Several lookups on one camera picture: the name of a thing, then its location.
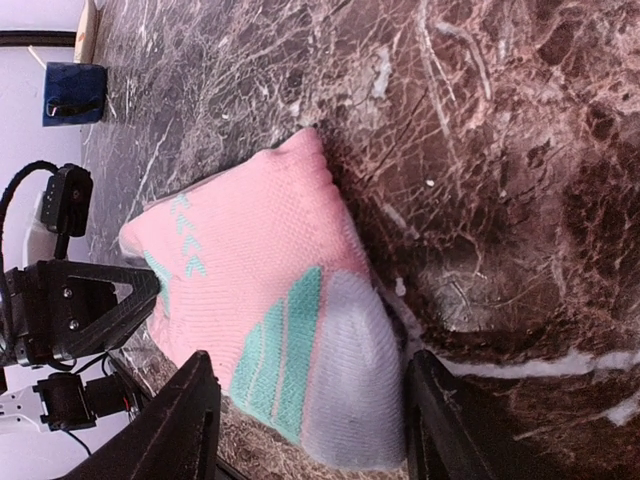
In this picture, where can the pink patterned sock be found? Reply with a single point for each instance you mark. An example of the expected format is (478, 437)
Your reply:
(261, 267)

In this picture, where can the wooden stick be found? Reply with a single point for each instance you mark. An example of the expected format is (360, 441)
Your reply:
(36, 57)

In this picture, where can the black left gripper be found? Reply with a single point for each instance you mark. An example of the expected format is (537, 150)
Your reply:
(95, 308)

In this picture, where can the beige embroidered round coaster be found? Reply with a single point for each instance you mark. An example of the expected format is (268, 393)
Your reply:
(86, 34)

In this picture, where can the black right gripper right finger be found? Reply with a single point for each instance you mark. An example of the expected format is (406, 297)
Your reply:
(440, 443)

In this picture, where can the dark blue mug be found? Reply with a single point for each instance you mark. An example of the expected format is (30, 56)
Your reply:
(74, 94)

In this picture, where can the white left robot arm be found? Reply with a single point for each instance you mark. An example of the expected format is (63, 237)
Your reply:
(62, 401)

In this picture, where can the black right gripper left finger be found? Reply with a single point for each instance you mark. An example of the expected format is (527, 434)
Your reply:
(175, 437)

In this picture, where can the left black frame post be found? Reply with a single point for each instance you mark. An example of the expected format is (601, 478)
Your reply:
(37, 38)

